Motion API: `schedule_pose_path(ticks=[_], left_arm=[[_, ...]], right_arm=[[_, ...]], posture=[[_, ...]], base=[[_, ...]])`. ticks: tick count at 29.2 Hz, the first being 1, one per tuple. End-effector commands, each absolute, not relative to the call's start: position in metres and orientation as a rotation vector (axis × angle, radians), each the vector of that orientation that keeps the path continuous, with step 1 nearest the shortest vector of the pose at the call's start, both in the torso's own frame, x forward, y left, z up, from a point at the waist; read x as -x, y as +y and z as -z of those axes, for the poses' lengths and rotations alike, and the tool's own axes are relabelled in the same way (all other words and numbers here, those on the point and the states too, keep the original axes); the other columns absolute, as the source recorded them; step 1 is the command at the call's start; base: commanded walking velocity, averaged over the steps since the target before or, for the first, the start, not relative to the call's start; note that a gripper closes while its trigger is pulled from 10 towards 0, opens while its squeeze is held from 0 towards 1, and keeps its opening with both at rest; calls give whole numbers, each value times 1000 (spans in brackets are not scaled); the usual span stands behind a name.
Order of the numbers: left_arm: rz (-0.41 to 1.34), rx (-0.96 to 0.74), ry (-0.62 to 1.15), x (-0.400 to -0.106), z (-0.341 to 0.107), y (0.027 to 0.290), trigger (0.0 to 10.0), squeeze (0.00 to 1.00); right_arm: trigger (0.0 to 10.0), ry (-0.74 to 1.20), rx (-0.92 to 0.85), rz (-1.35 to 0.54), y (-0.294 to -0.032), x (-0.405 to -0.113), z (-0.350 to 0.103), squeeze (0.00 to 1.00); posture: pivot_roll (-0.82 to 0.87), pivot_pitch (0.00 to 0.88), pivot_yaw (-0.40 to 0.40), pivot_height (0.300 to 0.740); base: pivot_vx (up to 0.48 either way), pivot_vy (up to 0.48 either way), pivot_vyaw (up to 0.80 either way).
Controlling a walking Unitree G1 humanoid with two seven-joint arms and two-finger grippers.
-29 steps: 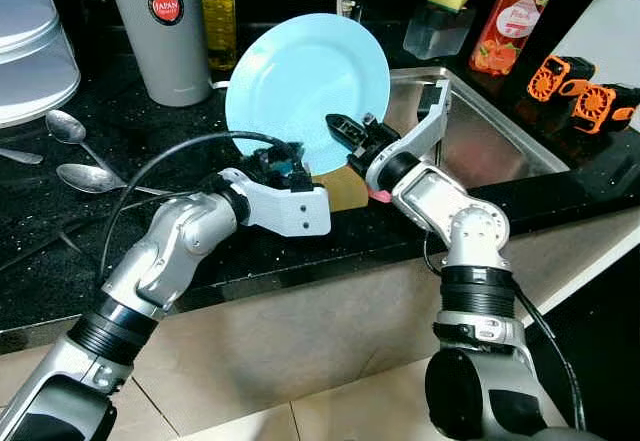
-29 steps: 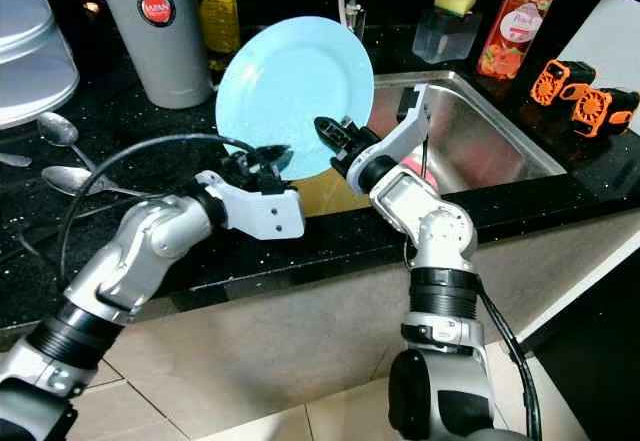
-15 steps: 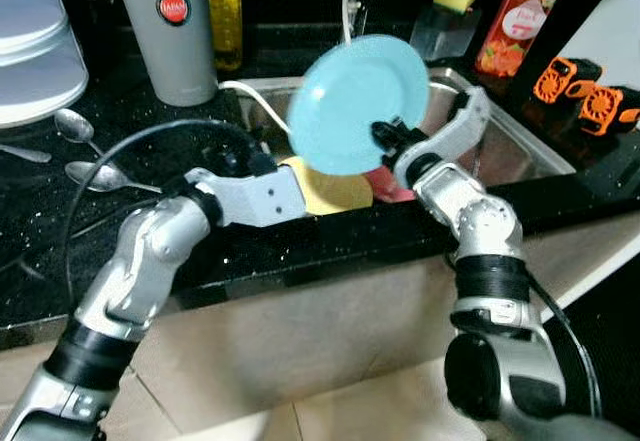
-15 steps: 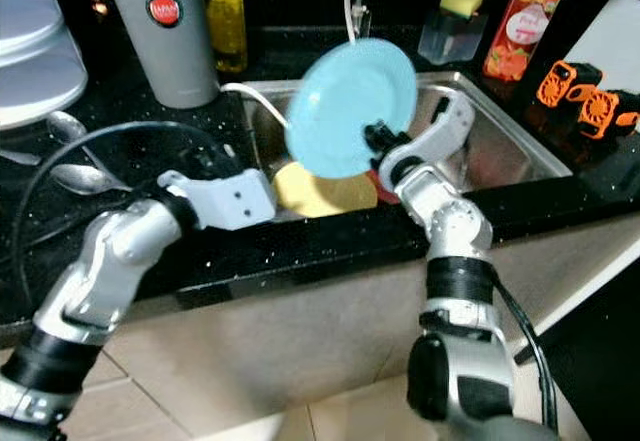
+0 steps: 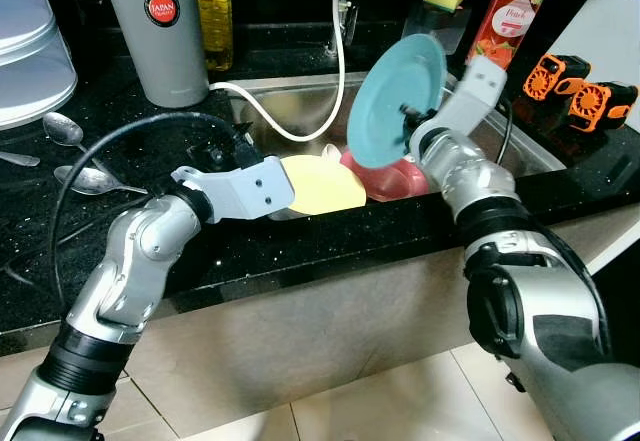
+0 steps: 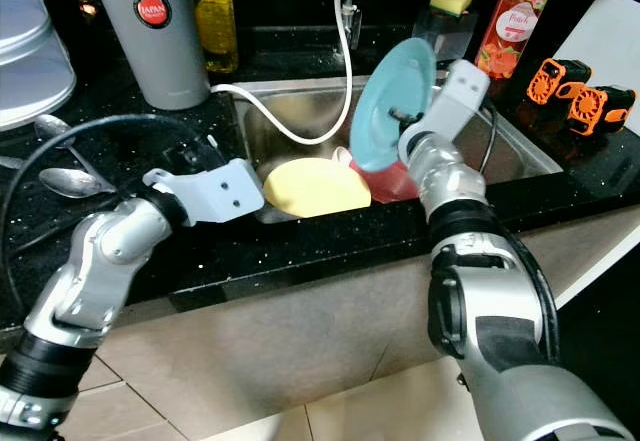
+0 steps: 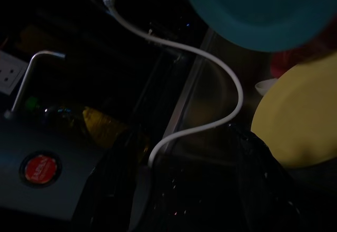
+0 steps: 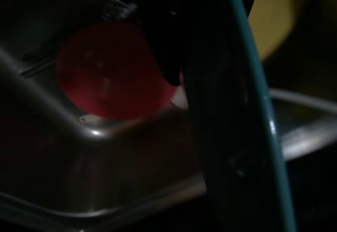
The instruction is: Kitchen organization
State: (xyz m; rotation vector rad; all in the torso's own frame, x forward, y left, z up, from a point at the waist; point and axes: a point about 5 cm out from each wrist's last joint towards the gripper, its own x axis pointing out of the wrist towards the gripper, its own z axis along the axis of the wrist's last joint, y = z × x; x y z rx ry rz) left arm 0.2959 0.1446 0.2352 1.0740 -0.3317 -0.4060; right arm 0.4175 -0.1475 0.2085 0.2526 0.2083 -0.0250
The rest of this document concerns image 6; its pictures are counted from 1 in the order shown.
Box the blue plate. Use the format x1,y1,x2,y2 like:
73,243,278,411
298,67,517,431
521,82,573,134
352,37,439,173

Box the pink plate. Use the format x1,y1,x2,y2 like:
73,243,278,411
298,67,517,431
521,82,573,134
350,156,426,205

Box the pale yellow plate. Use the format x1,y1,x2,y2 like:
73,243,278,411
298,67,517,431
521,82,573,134
263,157,373,219

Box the clear soap dispenser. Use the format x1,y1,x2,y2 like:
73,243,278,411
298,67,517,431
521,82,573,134
415,9,479,62

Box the stainless steel sink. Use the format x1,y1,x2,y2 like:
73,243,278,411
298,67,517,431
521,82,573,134
228,73,564,227

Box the peach dish soap bottle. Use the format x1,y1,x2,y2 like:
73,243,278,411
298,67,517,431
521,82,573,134
473,0,556,82

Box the yellow oil bottle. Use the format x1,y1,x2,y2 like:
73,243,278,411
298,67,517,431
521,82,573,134
190,0,241,75

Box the white cutting board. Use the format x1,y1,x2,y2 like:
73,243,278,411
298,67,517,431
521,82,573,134
550,0,640,112

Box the grey water filter canister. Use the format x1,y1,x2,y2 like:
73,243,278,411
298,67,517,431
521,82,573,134
85,0,211,112

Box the translucent white food cover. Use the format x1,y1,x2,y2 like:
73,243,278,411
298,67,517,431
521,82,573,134
0,0,77,130

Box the black cabinet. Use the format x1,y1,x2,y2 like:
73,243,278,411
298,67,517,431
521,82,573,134
555,271,640,432

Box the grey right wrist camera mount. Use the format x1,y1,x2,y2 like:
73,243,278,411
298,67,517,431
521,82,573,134
420,59,493,157

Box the white tap hose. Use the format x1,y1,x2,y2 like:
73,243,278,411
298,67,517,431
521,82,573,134
210,0,354,147

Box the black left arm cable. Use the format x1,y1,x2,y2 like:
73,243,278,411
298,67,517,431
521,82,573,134
0,111,231,312

